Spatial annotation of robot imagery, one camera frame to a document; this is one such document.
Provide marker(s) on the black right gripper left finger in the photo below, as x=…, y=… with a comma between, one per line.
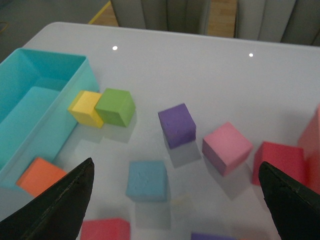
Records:
x=57, y=213

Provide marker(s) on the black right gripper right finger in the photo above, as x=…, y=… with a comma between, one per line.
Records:
x=294, y=208

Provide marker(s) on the light blue foam block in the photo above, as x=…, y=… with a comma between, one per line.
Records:
x=147, y=181

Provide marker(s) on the orange foam block left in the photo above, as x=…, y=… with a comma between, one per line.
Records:
x=39, y=176

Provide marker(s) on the red foam block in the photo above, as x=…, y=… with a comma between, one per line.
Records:
x=106, y=229
x=289, y=159

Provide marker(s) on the red foam block left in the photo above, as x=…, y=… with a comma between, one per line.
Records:
x=106, y=229

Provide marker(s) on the pink plastic tray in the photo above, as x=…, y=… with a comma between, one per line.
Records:
x=309, y=141

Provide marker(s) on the pink foam block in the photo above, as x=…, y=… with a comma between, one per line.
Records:
x=226, y=148

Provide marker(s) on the purple foam block near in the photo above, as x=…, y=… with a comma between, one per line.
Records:
x=202, y=236

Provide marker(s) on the purple foam block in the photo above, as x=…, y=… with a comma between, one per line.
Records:
x=177, y=125
x=202, y=236

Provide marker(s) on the yellow foam block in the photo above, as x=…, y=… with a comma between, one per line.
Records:
x=82, y=108

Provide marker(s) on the teal plastic tray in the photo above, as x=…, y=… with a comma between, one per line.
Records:
x=36, y=89

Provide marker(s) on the green foam block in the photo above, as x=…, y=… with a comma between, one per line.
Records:
x=116, y=107

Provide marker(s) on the purple foam block far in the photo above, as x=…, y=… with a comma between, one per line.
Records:
x=177, y=125

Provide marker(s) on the grey chair right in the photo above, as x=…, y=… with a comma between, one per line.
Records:
x=279, y=21

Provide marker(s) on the grey chair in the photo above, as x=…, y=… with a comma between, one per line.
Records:
x=180, y=16
x=279, y=21

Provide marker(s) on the grey chair left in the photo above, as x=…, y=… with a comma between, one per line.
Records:
x=180, y=16

